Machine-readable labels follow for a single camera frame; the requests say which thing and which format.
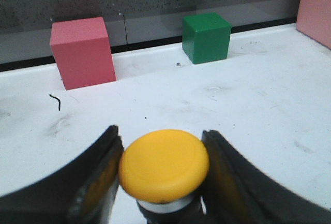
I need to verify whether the pink plastic bin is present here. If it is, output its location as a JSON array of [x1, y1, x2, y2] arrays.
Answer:
[[296, 0, 330, 48]]

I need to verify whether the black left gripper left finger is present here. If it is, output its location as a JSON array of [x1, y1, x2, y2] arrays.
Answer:
[[1, 125, 124, 223]]

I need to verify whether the green cube block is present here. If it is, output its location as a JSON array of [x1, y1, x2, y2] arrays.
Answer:
[[182, 12, 232, 64]]

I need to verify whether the yellow push button switch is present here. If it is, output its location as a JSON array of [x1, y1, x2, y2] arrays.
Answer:
[[118, 129, 209, 223]]

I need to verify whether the pink cube block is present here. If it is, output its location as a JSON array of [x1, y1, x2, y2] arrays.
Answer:
[[50, 17, 116, 90]]

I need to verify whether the grey stone counter shelf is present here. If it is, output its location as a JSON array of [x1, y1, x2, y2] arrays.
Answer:
[[1, 0, 299, 66]]

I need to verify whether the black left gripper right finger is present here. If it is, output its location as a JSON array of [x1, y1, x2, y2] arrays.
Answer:
[[202, 130, 330, 223]]

